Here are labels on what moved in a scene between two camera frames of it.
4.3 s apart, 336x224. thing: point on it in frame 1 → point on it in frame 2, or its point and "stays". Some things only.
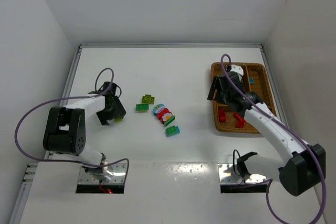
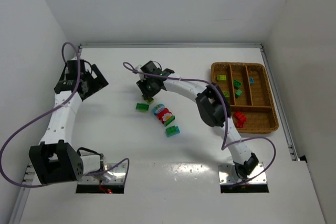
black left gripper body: [113, 112] → [92, 85]
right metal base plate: [227, 175] stays
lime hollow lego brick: [148, 98] stays
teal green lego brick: [172, 130] stays
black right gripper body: [221, 91] → [146, 93]
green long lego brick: [143, 107] stays
